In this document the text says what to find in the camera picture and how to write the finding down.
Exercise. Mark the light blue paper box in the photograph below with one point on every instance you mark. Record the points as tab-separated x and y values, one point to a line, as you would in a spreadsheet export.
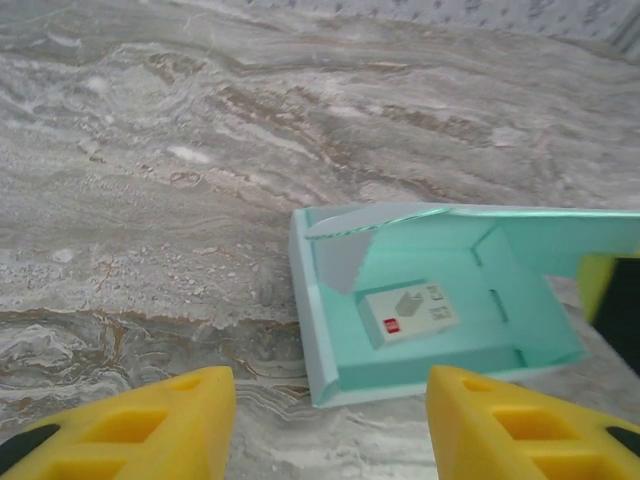
425	362

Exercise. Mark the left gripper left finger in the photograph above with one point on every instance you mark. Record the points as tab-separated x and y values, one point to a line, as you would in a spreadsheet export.
150	435

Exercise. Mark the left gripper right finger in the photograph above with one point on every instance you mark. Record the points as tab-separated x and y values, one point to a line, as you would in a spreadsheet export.
500	440

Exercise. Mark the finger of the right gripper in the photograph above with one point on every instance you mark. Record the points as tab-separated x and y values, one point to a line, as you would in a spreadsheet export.
620	300

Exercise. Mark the small white card red mark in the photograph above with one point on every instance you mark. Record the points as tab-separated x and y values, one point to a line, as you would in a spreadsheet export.
415	320

